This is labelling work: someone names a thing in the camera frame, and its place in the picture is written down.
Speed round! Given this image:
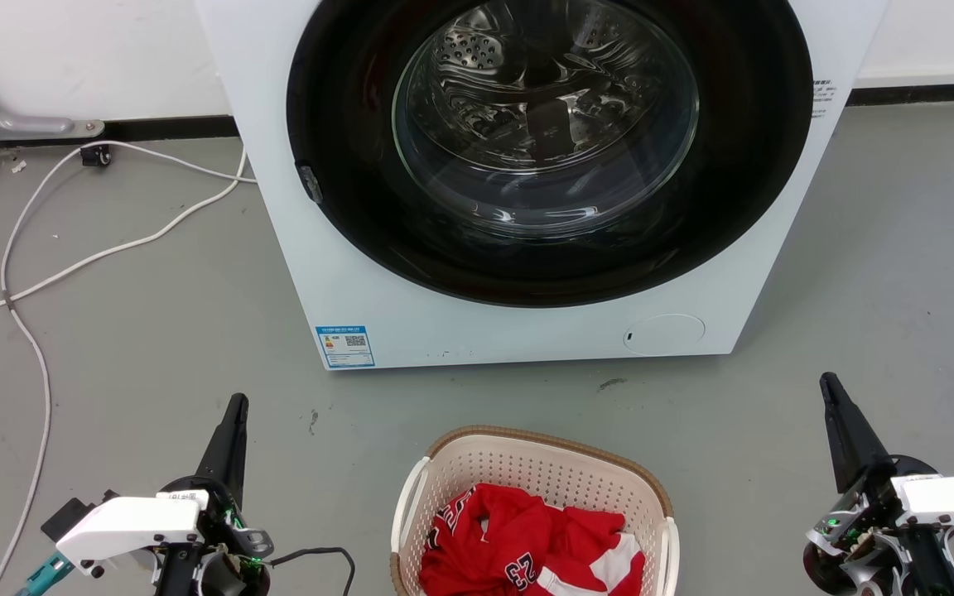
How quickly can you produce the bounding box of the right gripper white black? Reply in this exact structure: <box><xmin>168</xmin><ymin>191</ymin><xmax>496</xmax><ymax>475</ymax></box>
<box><xmin>802</xmin><ymin>372</ymin><xmax>954</xmax><ymax>596</ymax></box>

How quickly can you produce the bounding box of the round white filter cover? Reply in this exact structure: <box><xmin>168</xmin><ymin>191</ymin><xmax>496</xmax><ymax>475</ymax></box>
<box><xmin>623</xmin><ymin>314</ymin><xmax>706</xmax><ymax>357</ymax></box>

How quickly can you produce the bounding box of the white power cable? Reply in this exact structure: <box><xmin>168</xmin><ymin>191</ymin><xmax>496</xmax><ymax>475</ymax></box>
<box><xmin>0</xmin><ymin>146</ymin><xmax>248</xmax><ymax>334</ymax></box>

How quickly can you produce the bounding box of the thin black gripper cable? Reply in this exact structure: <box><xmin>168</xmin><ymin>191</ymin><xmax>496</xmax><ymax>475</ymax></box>
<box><xmin>266</xmin><ymin>546</ymin><xmax>358</xmax><ymax>596</ymax></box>

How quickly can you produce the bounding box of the blue energy label sticker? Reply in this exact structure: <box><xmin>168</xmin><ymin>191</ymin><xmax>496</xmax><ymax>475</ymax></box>
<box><xmin>316</xmin><ymin>325</ymin><xmax>376</xmax><ymax>369</ymax></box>

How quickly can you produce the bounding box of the white front-load washing machine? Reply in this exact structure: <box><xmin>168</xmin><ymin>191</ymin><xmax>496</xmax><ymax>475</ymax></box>
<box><xmin>194</xmin><ymin>0</ymin><xmax>892</xmax><ymax>371</ymax></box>

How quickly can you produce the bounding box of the long white looping cable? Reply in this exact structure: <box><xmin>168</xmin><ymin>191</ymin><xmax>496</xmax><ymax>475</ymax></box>
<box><xmin>0</xmin><ymin>140</ymin><xmax>258</xmax><ymax>596</ymax></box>

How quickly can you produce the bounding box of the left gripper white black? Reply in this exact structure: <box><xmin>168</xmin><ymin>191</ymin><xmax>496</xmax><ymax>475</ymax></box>
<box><xmin>55</xmin><ymin>393</ymin><xmax>274</xmax><ymax>596</ymax></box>

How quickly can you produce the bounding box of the cream plastic laundry basket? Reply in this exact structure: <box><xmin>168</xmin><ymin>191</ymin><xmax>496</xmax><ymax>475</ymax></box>
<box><xmin>390</xmin><ymin>425</ymin><xmax>682</xmax><ymax>596</ymax></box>

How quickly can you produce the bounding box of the black round washer door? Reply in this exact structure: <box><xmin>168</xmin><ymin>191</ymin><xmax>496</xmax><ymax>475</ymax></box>
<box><xmin>287</xmin><ymin>0</ymin><xmax>814</xmax><ymax>309</ymax></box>

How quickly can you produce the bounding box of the teal connector piece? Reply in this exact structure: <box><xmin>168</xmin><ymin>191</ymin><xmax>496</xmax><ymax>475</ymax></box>
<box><xmin>15</xmin><ymin>553</ymin><xmax>75</xmax><ymax>596</ymax></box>

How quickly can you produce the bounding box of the grey wall pipe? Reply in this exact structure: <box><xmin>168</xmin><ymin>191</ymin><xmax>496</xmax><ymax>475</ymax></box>
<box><xmin>0</xmin><ymin>41</ymin><xmax>106</xmax><ymax>142</ymax></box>

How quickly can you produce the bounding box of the red and white jersey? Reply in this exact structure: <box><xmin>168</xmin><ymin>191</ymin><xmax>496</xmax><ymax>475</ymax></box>
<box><xmin>418</xmin><ymin>483</ymin><xmax>648</xmax><ymax>596</ymax></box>

